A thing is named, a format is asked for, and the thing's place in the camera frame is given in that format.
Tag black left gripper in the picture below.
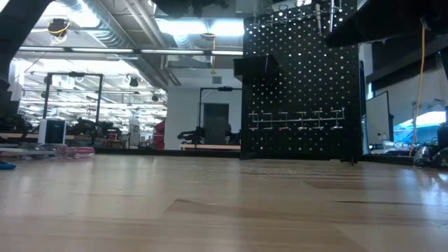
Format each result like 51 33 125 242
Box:
150 0 232 19

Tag chrome extension bar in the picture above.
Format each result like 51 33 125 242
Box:
328 0 336 34

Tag black peg board bin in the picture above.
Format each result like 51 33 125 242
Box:
233 55 279 85

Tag black perforated peg board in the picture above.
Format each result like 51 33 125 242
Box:
240 0 364 165

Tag white board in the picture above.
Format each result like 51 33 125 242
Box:
365 90 396 155

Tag bright ceiling light panel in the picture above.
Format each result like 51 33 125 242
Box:
155 19 245 38

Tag dark door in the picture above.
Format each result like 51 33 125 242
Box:
203 103 230 146

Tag red cabinet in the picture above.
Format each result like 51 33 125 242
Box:
153 120 166 151

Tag background wooden table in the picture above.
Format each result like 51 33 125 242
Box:
179 144 242 151

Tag cluttered background workbench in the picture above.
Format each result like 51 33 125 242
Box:
0 115 124 148

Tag white box dark panel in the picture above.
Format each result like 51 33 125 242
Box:
37 118 67 146

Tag eyeglasses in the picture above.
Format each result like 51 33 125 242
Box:
412 146 448 170

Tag silver ventilation duct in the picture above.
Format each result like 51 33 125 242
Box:
59 0 130 48

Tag black background station frame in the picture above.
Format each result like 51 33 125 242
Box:
41 72 105 145
198 86 243 146

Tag black ceiling device yellow cable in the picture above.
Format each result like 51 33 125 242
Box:
47 17 71 38

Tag silver wire ring tool rack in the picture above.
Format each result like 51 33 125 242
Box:
251 0 342 29
248 106 346 132

